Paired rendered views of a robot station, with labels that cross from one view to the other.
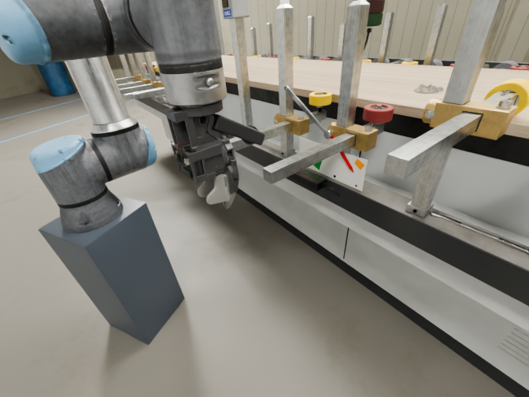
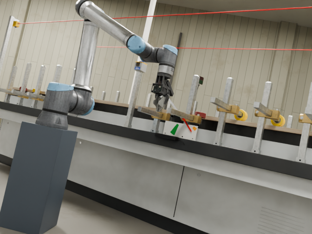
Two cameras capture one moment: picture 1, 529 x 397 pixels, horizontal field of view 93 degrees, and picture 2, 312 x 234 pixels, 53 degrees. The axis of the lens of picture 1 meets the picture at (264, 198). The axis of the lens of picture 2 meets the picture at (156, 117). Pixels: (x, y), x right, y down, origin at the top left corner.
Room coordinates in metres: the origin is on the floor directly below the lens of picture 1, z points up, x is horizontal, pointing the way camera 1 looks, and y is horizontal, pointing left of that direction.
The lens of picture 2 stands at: (-1.26, 0.70, 0.67)
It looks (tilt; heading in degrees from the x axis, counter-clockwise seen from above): 4 degrees up; 340
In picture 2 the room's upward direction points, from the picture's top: 12 degrees clockwise
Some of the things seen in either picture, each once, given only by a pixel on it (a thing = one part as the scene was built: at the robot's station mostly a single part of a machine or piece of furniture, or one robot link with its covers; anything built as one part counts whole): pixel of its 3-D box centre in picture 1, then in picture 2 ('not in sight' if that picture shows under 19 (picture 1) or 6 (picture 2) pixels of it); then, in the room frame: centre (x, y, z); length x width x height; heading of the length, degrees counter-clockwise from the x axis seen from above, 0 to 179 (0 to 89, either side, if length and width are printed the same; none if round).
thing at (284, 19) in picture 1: (286, 92); (160, 102); (0.91, -0.10, 0.93); 0.03 x 0.03 x 0.48; 35
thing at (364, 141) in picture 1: (351, 135); (191, 118); (0.69, -0.26, 0.84); 0.13 x 0.06 x 0.05; 35
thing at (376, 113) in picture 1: (375, 124); (199, 120); (0.73, -0.35, 0.85); 0.08 x 0.08 x 0.11
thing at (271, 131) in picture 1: (279, 129); (157, 114); (0.84, -0.07, 0.83); 0.43 x 0.03 x 0.04; 125
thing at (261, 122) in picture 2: not in sight; (262, 120); (0.30, -0.54, 0.90); 0.03 x 0.03 x 0.48; 35
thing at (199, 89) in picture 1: (197, 87); (165, 71); (0.41, 0.09, 1.05); 0.10 x 0.09 x 0.05; 37
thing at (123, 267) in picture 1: (125, 270); (40, 175); (0.75, 0.61, 0.30); 0.25 x 0.25 x 0.60; 64
